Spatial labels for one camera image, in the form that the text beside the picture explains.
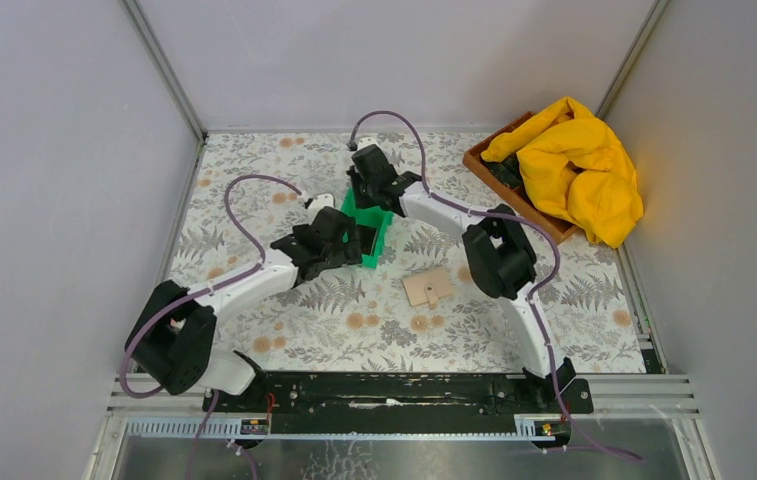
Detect floral table mat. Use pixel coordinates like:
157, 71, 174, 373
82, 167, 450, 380
169, 133, 645, 373

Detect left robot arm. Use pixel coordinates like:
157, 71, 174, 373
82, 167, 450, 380
122, 207, 362, 411

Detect aluminium frame rails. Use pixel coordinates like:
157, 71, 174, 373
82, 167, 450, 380
85, 371, 719, 479

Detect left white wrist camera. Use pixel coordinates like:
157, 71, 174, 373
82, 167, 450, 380
305, 193, 335, 211

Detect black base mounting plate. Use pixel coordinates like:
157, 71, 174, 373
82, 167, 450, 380
203, 371, 594, 435

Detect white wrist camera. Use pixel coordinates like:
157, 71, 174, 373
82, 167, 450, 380
305, 193, 335, 211
347, 136, 378, 152

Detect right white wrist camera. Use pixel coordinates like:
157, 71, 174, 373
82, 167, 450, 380
347, 136, 378, 152

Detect yellow cloth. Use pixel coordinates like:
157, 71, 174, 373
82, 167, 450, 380
480, 96, 644, 248

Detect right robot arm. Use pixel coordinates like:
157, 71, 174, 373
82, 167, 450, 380
348, 138, 575, 412

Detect brown wooden tray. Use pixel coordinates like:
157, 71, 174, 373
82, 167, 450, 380
463, 111, 580, 244

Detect green plastic bin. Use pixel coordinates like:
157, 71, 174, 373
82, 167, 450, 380
342, 188, 395, 269

